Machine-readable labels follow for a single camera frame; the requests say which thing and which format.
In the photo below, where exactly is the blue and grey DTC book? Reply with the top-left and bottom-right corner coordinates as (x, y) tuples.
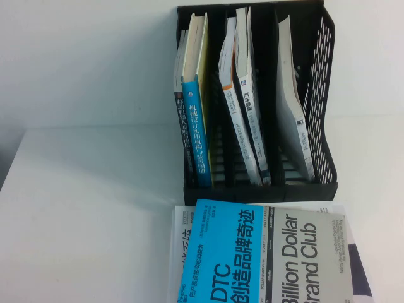
(176, 198), (348, 303)

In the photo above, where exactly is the blue spine mechanical design book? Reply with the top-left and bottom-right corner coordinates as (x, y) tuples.
(181, 12), (213, 189)

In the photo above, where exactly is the dark spine robot book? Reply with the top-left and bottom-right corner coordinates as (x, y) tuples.
(174, 28), (195, 187)

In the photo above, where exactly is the white book with orange mark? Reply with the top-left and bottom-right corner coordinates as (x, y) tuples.
(218, 16), (263, 186)

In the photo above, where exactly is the white automobile suspension book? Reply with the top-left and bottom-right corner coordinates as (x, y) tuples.
(233, 6), (272, 186)

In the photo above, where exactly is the white book with grey spine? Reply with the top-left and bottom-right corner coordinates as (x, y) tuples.
(276, 15), (316, 183)

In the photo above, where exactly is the black plastic book stand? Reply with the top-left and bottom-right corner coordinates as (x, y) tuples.
(175, 0), (340, 205)

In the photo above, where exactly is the magazine with man on cover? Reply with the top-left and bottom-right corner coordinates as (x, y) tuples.
(170, 203), (374, 303)

